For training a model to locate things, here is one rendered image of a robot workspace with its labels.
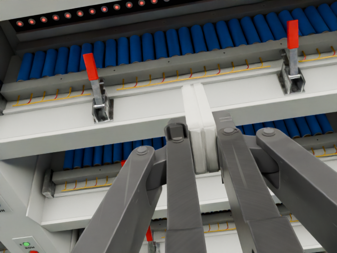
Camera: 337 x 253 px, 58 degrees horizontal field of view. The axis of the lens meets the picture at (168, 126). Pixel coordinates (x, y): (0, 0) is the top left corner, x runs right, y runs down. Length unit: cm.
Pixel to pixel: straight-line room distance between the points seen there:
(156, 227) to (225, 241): 16
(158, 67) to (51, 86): 16
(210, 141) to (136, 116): 28
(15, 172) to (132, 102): 24
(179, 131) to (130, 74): 32
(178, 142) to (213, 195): 42
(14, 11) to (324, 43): 40
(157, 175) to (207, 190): 42
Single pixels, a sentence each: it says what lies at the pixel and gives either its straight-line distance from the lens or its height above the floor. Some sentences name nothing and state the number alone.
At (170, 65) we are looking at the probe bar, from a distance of 45.
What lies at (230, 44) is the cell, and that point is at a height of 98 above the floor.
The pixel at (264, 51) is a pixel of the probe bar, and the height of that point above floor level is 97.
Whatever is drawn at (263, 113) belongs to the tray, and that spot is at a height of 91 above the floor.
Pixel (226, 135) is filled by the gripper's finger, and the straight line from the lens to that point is 15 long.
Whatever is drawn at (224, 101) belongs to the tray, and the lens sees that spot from 43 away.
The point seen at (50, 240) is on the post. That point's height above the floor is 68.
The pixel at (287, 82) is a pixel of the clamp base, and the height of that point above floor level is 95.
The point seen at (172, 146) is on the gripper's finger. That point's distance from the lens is 15.
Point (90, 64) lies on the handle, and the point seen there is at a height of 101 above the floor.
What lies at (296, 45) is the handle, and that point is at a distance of 44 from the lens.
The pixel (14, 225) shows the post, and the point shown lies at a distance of 65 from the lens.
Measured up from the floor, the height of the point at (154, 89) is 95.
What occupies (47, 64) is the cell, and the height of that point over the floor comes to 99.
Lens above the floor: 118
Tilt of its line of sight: 38 degrees down
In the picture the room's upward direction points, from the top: 11 degrees counter-clockwise
